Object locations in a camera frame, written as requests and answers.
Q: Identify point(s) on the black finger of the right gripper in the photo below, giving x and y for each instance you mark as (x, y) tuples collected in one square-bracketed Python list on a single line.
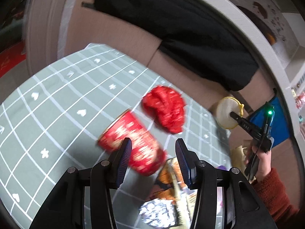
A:
[(240, 120)]

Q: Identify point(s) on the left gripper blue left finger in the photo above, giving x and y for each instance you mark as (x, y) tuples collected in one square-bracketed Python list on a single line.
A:
[(123, 160)]

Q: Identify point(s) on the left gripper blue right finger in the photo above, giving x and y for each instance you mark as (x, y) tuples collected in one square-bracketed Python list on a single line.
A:
[(187, 163)]

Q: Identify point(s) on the yellow rimmed mesh strainer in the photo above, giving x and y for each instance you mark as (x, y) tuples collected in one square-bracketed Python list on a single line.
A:
[(223, 112)]

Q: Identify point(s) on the red gold paper cup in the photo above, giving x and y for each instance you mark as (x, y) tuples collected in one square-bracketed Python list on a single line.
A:
[(147, 156)]

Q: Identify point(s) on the grey kitchen countertop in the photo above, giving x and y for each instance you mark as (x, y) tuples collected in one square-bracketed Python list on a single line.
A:
[(247, 31)]

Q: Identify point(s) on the right hand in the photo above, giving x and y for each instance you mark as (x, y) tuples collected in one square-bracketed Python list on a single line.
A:
[(264, 165)]

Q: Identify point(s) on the orange snack packet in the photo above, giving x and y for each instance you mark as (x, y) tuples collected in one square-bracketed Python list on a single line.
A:
[(169, 185)]

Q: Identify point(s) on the red fuzzy right sleeve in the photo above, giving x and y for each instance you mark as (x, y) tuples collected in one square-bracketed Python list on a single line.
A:
[(272, 192)]

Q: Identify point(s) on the red plastic bag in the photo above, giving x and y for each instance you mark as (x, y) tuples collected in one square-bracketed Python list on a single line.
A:
[(167, 106)]

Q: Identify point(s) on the silver foil wrapper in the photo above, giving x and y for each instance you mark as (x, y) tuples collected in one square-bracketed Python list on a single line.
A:
[(159, 213)]

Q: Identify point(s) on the grey checked tablecloth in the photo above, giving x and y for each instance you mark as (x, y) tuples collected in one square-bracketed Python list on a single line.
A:
[(54, 119)]

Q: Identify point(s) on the black hanging cloth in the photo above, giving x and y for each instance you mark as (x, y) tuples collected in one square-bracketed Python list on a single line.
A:
[(191, 35)]

